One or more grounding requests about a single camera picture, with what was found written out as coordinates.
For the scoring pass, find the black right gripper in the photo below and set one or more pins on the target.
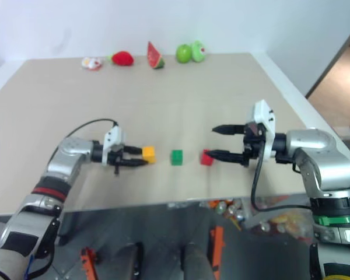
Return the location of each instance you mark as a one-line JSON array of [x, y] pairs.
[[253, 143]]

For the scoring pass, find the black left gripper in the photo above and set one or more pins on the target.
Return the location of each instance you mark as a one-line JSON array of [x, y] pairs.
[[116, 156]]

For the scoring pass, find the yellow cube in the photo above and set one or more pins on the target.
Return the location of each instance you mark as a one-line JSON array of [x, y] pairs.
[[150, 154]]

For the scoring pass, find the red cube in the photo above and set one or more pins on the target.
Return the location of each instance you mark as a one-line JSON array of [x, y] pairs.
[[205, 160]]

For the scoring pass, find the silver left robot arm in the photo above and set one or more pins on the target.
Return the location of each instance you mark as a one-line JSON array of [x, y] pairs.
[[70, 151]]

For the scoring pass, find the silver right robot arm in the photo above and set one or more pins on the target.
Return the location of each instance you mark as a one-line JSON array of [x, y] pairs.
[[309, 143]]

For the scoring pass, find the green cube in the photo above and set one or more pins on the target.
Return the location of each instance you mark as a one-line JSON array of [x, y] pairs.
[[176, 157]]

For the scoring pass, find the bag of colourful toys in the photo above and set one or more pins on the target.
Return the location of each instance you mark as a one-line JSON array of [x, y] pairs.
[[229, 210], [286, 224]]

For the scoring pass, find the green halved fruit toy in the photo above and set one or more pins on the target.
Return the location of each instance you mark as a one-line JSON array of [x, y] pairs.
[[199, 52]]

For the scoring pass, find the red strawberry toy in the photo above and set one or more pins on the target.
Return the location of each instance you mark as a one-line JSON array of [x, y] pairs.
[[122, 58]]

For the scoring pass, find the green apple toy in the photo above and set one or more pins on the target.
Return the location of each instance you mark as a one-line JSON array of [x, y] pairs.
[[183, 54]]

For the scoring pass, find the watermelon slice toy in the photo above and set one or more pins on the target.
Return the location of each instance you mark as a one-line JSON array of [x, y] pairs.
[[154, 56]]

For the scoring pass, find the white and red wrapped toy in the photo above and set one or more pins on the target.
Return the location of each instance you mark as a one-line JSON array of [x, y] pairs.
[[91, 63]]

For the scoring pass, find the orange and black clamp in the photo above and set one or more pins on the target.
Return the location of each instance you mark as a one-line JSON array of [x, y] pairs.
[[217, 251], [89, 262]]

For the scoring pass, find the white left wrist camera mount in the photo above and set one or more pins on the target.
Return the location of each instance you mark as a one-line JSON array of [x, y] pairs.
[[113, 137]]

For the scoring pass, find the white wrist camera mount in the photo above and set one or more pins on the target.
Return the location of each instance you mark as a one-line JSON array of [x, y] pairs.
[[113, 137], [265, 116]]

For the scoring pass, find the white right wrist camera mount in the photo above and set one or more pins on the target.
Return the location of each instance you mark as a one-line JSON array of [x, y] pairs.
[[265, 116]]

